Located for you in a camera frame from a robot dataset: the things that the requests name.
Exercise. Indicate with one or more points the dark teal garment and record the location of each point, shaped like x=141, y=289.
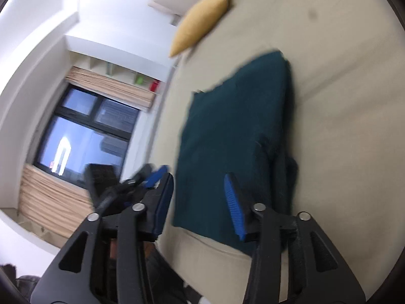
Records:
x=227, y=139

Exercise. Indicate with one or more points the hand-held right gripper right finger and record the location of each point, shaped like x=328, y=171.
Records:
x=235, y=209

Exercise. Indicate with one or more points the white wall shelf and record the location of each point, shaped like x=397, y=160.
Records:
x=126, y=66

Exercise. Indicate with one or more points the beige pleated curtain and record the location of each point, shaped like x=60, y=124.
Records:
x=50, y=202
x=110, y=87

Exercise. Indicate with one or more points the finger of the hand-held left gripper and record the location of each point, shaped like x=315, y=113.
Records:
x=156, y=177
x=140, y=174

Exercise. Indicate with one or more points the yellow pillow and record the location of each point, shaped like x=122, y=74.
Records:
x=199, y=22

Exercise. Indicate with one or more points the beige bed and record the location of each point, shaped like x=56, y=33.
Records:
x=341, y=117

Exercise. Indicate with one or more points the dark framed window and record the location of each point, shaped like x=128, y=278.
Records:
x=82, y=133

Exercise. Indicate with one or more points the green container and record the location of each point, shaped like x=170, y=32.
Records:
x=140, y=79

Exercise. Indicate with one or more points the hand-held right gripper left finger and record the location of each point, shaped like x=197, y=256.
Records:
x=164, y=205

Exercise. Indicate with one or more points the red container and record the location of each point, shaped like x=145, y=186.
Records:
x=155, y=86

